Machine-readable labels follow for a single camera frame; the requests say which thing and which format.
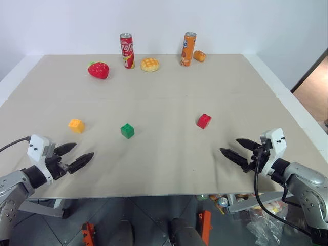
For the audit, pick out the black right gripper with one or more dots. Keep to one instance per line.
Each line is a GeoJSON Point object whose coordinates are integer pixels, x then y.
{"type": "Point", "coordinates": [256, 159]}

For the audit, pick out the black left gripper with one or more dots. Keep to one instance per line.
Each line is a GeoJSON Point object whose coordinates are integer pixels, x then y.
{"type": "Point", "coordinates": [55, 165]}

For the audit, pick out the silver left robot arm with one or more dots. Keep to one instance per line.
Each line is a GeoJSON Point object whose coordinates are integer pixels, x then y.
{"type": "Point", "coordinates": [15, 184]}

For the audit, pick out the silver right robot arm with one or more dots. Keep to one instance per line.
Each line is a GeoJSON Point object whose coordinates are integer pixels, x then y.
{"type": "Point", "coordinates": [305, 185]}

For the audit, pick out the yellow toy block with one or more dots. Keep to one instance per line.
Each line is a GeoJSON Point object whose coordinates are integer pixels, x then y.
{"type": "Point", "coordinates": [76, 125]}

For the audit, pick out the red toy block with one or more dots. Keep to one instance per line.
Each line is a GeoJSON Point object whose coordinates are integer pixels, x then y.
{"type": "Point", "coordinates": [204, 121]}

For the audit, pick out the grey metal table foot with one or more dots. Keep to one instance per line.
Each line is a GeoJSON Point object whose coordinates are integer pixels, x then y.
{"type": "Point", "coordinates": [42, 208]}
{"type": "Point", "coordinates": [253, 202]}

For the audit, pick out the pile of cans and snacks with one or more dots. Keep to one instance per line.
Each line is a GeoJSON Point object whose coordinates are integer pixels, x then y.
{"type": "Point", "coordinates": [220, 201]}

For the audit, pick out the green toy block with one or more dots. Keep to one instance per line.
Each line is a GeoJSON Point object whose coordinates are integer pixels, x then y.
{"type": "Point", "coordinates": [127, 130]}

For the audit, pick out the orange clamp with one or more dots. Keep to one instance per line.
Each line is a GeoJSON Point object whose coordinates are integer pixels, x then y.
{"type": "Point", "coordinates": [205, 225]}
{"type": "Point", "coordinates": [88, 233]}

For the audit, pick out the clear plastic bag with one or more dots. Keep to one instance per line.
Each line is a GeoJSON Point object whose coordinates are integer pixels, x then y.
{"type": "Point", "coordinates": [266, 228]}

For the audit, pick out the red plush strawberry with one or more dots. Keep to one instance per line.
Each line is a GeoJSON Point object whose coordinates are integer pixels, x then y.
{"type": "Point", "coordinates": [98, 69]}

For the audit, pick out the dark rounded robot leg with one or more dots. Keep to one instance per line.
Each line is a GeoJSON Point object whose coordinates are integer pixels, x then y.
{"type": "Point", "coordinates": [183, 232]}
{"type": "Point", "coordinates": [124, 233]}

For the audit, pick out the small orange toy bread loaf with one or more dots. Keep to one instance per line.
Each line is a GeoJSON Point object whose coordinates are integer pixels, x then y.
{"type": "Point", "coordinates": [199, 56]}

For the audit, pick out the orange soda can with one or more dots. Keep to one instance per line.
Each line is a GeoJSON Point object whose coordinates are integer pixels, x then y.
{"type": "Point", "coordinates": [188, 50]}

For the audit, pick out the red soda can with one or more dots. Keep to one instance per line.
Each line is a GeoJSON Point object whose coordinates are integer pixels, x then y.
{"type": "Point", "coordinates": [127, 51]}

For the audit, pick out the round yellow toy bread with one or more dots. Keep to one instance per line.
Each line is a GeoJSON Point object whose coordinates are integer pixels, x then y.
{"type": "Point", "coordinates": [150, 64]}

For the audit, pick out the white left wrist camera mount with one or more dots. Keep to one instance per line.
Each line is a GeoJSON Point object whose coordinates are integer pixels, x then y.
{"type": "Point", "coordinates": [38, 150]}

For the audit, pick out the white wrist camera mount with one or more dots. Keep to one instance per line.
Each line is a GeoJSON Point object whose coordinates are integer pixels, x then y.
{"type": "Point", "coordinates": [275, 144]}
{"type": "Point", "coordinates": [38, 150]}

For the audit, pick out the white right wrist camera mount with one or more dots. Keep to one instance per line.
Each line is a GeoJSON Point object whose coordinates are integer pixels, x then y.
{"type": "Point", "coordinates": [275, 144]}

